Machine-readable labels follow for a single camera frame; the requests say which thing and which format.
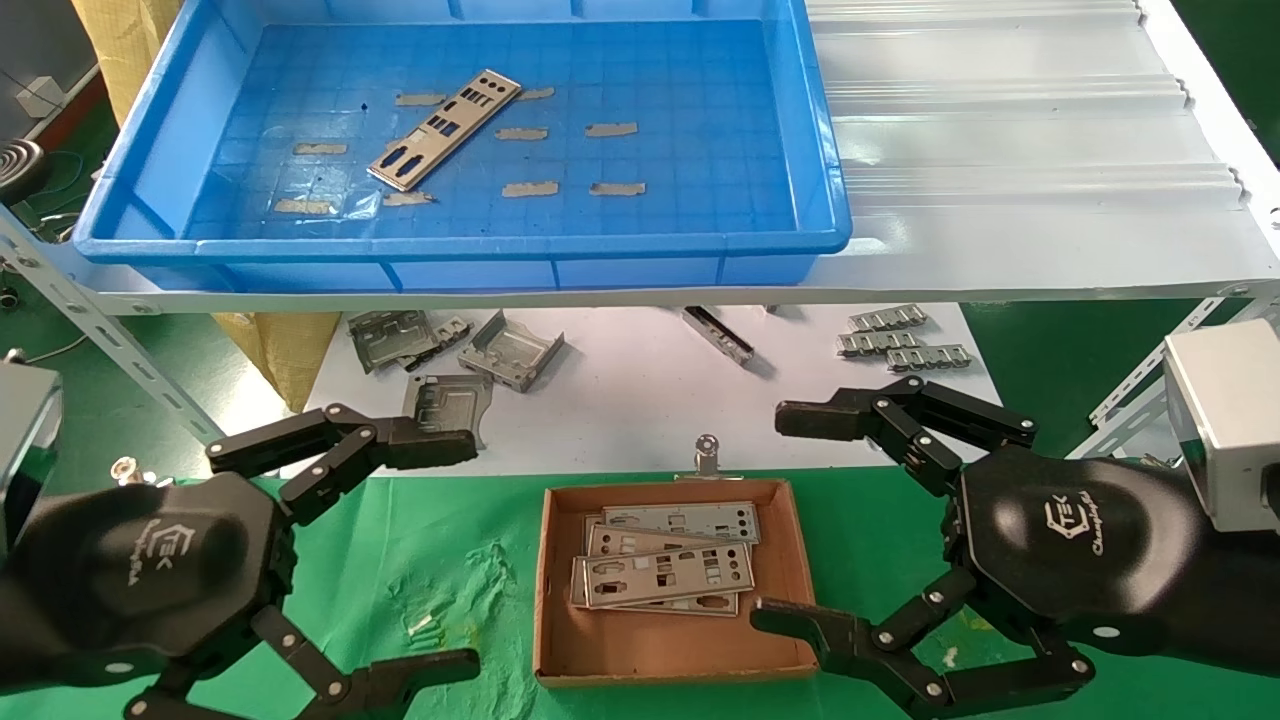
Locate clear plastic film scrap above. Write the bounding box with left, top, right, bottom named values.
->
left=330, top=186, right=383, bottom=223

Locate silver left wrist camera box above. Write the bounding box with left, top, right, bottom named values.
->
left=0, top=362, right=63, bottom=531

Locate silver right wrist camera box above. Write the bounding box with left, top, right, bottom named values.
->
left=1163, top=318, right=1280, bottom=534

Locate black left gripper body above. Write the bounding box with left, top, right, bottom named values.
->
left=0, top=470, right=299, bottom=691

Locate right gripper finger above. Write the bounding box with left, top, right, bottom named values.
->
left=750, top=568, right=1096, bottom=720
left=775, top=376, right=1038, bottom=498

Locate green table cloth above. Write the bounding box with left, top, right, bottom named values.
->
left=0, top=468, right=1280, bottom=720

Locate white metal shelf board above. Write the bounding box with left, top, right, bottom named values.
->
left=40, top=0, right=1280, bottom=317

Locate long narrow metal bracket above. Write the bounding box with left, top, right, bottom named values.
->
left=682, top=305, right=756, bottom=367

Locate yellow woven sack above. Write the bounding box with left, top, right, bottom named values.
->
left=70, top=0, right=343, bottom=413

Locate slotted metal connector strip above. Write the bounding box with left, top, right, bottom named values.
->
left=848, top=304, right=929, bottom=332
left=886, top=344, right=975, bottom=373
left=836, top=330, right=923, bottom=358

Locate grey tray-shaped metal bracket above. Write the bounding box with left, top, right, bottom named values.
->
left=457, top=309, right=566, bottom=393

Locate white power adapter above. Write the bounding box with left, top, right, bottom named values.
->
left=18, top=75, right=69, bottom=116

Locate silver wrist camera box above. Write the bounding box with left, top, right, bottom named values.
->
left=0, top=362, right=63, bottom=531
left=1163, top=318, right=1280, bottom=534

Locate black round ribbed object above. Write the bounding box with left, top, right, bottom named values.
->
left=0, top=138, right=46, bottom=191

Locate grey perforated angle brace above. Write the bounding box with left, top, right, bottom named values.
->
left=1080, top=295, right=1280, bottom=461
left=0, top=205, right=226, bottom=446

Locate grey folded metal bracket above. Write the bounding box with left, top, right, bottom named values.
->
left=347, top=310, right=441, bottom=375

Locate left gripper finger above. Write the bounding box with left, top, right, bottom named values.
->
left=122, top=603, right=483, bottom=720
left=205, top=403, right=479, bottom=526

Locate white floor cable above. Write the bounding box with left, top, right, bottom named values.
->
left=0, top=333, right=91, bottom=366

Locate grey stamped metal plate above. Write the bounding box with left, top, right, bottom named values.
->
left=402, top=373, right=495, bottom=451

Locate shallow brown cardboard box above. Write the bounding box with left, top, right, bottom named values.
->
left=533, top=478, right=819, bottom=689

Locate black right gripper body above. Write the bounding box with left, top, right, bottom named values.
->
left=940, top=445, right=1280, bottom=671

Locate silver metal IO shield plate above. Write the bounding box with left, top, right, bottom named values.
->
left=584, top=520, right=753, bottom=566
left=569, top=555, right=741, bottom=617
left=602, top=501, right=762, bottom=546
left=366, top=69, right=522, bottom=192
left=580, top=545, right=757, bottom=609

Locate blue plastic tray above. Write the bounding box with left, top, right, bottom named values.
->
left=72, top=0, right=854, bottom=293

